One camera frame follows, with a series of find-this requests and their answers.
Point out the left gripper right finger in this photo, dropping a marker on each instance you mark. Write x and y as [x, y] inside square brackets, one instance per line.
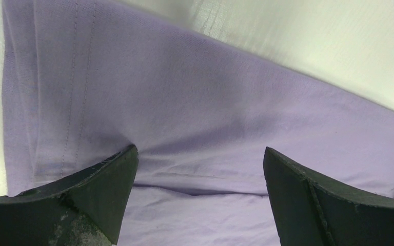
[310, 208]

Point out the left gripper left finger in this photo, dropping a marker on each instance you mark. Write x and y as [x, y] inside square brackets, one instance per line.
[84, 208]

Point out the purple t shirt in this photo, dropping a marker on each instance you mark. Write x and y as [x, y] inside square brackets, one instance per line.
[82, 80]

